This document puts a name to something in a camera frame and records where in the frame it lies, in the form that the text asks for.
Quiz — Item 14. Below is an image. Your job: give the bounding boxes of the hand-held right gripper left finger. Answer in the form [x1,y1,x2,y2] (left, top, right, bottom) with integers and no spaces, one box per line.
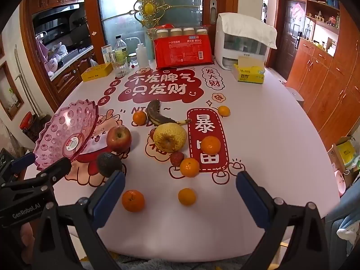
[33,170,126,270]

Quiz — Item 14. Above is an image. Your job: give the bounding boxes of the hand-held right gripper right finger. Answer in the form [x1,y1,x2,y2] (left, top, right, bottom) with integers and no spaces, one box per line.
[236,170,328,270]

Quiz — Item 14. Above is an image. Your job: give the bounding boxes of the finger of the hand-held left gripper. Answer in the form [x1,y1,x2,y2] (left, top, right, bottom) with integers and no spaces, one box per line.
[0,157,72,194]
[10,152,36,173]

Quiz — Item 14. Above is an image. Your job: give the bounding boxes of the dark avocado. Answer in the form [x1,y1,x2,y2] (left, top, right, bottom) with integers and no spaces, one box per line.
[96,152,123,178]

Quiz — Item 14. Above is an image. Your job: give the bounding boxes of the pink plastic fruit bowl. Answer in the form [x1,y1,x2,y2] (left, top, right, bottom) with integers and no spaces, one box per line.
[33,99,99,171]

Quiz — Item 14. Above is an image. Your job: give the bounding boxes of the red apple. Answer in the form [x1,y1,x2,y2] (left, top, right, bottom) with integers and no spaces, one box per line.
[106,126,132,153]

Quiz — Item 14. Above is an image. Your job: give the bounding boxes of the large yellow pear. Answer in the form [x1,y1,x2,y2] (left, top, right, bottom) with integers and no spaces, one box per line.
[153,123,187,153]

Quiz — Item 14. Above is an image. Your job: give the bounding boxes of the person's left hand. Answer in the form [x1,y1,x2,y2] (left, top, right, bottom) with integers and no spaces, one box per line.
[20,222,38,245]

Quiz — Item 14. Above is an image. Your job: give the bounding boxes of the printed pink table cover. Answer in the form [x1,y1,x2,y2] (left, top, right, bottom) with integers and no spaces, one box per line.
[24,62,342,270]

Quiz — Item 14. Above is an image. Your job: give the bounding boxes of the red lychee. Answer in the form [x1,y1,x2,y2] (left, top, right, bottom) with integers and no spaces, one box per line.
[170,151,185,166]

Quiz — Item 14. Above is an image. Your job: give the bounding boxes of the pink basin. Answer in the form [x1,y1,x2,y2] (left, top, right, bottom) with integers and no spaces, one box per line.
[335,169,347,196]

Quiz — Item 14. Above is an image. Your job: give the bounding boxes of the wooden kitchen base cabinet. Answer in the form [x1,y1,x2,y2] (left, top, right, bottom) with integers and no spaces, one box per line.
[46,46,97,90]

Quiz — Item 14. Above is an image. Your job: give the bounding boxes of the overripe brown banana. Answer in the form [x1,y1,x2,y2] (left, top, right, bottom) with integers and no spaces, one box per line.
[147,100,192,126]

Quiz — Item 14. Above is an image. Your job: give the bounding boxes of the blue cloth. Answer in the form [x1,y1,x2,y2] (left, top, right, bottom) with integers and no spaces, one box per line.
[326,186,360,259]

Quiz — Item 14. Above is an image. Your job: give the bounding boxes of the flat yellow box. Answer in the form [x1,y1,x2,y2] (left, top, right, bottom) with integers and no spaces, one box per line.
[81,62,113,83]

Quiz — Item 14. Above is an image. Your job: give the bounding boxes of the cardboard box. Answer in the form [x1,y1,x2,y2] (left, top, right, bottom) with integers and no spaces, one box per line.
[328,136,360,180]

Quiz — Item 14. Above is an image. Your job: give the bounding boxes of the plastic bags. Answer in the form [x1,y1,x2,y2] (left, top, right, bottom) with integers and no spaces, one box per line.
[42,42,68,65]

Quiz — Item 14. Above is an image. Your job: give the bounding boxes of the white blue carton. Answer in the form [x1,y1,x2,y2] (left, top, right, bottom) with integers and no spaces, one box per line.
[101,45,116,64]

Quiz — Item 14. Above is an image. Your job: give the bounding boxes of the yellow tissue box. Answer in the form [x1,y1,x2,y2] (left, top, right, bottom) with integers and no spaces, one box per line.
[231,56,265,84]

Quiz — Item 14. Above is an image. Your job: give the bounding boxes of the wooden shelf cabinet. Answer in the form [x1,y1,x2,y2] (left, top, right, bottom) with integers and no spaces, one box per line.
[285,0,360,158]

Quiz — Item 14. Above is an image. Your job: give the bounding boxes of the clear plastic bottle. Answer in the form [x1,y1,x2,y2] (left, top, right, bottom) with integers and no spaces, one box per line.
[115,35,128,65]

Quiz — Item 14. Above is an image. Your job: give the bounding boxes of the white squeeze bottle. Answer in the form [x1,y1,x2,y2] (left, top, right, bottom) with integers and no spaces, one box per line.
[125,37,149,68]

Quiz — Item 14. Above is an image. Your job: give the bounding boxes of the black range hood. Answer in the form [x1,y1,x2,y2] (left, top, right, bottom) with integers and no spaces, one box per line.
[32,4,88,34]

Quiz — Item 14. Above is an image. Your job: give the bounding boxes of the white countertop appliance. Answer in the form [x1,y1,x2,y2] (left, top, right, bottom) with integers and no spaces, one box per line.
[215,13,268,71]

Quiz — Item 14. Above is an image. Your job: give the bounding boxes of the red plastic package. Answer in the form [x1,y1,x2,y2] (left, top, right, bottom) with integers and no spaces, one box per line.
[153,35,216,69]

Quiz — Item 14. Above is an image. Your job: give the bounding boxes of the dark wooden entrance door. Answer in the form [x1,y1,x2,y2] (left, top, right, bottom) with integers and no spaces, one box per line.
[281,0,306,75]

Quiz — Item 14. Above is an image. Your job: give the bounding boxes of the white cloth cover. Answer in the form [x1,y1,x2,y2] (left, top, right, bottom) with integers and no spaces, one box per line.
[218,13,277,50]

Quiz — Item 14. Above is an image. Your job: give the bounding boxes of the gold door ornament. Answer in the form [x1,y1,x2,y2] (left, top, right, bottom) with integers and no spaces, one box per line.
[128,0,172,27]

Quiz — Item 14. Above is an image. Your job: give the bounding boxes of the silver door handle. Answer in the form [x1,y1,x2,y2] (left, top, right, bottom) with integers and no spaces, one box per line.
[209,0,218,24]

